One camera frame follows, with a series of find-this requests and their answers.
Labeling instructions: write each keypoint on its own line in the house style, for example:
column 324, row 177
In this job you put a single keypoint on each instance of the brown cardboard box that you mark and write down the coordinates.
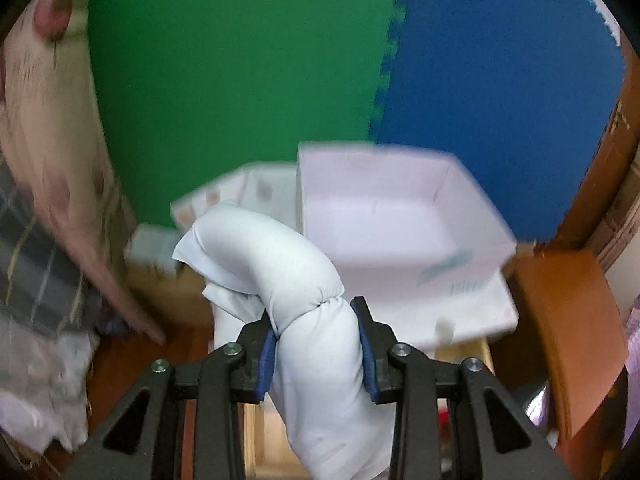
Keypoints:
column 170, row 295

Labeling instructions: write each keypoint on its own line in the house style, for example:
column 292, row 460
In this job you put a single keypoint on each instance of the blue foam mat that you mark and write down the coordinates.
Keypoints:
column 500, row 85

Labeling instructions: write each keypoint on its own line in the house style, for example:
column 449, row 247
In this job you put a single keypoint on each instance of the white cardboard box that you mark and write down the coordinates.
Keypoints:
column 380, row 200

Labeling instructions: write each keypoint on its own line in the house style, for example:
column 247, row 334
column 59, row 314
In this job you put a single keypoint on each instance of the tan cardboard panel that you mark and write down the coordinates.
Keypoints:
column 620, row 185

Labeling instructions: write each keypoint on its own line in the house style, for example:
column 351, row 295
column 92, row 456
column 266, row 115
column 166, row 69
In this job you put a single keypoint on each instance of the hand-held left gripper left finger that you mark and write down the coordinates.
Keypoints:
column 267, row 360

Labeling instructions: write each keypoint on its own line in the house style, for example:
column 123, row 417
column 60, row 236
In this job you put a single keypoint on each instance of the white floral cloth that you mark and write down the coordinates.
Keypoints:
column 40, row 385

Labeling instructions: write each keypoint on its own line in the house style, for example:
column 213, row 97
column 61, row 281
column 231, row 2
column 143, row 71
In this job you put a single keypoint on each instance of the small pale green carton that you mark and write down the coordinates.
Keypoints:
column 150, row 247

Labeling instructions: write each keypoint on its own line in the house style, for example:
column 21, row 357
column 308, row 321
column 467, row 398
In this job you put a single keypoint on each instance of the brown wooden cabinet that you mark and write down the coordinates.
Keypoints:
column 565, row 310

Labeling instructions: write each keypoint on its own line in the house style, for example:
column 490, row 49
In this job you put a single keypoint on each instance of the pink printed cloth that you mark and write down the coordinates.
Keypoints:
column 632, row 335

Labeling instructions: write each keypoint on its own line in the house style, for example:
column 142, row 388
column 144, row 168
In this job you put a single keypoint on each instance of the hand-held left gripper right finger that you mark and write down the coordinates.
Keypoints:
column 369, row 370

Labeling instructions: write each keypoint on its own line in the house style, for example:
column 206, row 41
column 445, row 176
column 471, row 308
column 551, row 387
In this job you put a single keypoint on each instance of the green foam mat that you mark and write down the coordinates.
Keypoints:
column 225, row 85

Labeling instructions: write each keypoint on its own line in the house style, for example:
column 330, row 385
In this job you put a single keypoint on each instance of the white sock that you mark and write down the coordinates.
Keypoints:
column 300, row 270

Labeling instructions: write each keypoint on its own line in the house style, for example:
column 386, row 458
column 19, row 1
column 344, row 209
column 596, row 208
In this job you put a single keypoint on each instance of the grey plaid cloth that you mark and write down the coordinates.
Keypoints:
column 35, row 270

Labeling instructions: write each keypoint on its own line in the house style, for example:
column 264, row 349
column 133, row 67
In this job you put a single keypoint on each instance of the pink patterned curtain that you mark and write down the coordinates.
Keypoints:
column 50, row 135

